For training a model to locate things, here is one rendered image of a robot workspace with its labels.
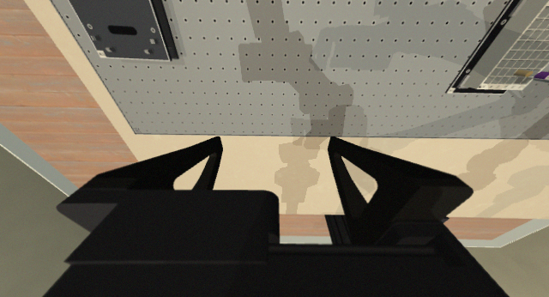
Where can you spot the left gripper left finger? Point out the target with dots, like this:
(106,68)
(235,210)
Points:
(160,172)

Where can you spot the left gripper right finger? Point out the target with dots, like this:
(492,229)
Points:
(406,191)

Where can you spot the black rectangular frame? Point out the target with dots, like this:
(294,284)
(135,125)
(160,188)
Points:
(456,87)

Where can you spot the cream grid rack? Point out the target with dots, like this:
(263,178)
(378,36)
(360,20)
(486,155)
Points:
(523,43)

